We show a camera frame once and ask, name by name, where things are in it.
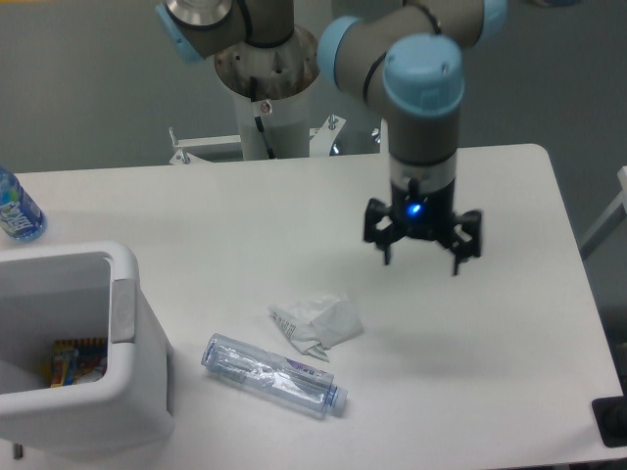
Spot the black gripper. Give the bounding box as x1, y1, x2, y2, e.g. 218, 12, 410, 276
362, 181, 483, 276

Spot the white paper wrapper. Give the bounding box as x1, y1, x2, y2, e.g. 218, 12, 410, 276
268, 293, 363, 362

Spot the clear plastic bottle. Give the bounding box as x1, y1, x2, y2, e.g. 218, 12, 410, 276
201, 334, 348, 418

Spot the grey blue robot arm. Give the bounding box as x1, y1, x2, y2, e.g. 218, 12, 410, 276
156, 1, 508, 263

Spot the white plastic trash can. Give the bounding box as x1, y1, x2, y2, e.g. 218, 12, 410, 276
1, 242, 174, 454

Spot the black clamp at table edge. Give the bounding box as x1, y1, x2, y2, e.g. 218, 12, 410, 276
592, 396, 626, 448

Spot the blue labelled water bottle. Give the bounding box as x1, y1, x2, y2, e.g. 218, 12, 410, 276
1, 167, 47, 243

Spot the white upright bracket post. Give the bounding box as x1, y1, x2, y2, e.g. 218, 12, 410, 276
371, 119, 389, 155

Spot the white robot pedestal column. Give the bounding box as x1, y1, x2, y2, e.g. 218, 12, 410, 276
231, 91, 346, 161

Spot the white frame leg right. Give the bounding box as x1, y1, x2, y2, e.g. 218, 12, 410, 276
579, 166, 626, 260

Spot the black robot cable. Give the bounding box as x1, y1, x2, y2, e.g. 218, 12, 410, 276
248, 74, 276, 161

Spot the white metal frame bracket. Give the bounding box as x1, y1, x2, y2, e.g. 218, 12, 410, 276
169, 127, 243, 165

